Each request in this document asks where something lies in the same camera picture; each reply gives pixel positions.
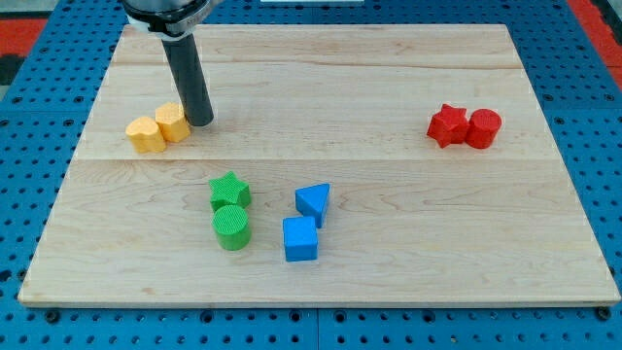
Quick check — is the yellow heart block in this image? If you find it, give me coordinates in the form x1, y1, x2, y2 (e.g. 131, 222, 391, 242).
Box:
125, 117, 166, 154

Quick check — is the green cylinder block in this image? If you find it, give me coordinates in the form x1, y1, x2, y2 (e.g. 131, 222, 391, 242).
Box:
212, 205, 252, 251

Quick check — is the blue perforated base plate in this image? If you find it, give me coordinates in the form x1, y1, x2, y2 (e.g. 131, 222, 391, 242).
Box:
1, 0, 621, 349

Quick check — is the light wooden board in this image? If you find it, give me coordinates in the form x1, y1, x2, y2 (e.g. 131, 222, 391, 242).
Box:
18, 24, 620, 308

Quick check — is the red cylinder block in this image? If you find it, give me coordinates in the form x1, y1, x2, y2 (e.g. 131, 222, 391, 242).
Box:
465, 109, 502, 149

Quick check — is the green star block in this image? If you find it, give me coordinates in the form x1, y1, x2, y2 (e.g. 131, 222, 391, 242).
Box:
208, 171, 252, 212

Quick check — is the red star block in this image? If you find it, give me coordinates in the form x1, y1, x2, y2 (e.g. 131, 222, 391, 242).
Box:
427, 104, 469, 148

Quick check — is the blue cube block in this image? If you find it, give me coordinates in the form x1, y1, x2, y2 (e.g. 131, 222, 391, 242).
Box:
283, 216, 319, 262

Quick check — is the yellow hexagon block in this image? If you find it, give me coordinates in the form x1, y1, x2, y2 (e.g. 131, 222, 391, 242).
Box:
155, 102, 190, 143

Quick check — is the blue triangle block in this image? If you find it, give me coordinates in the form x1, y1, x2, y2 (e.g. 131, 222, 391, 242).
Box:
294, 183, 330, 228

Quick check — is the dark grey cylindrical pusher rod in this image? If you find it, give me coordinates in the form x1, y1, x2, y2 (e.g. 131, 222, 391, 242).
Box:
162, 34, 214, 126

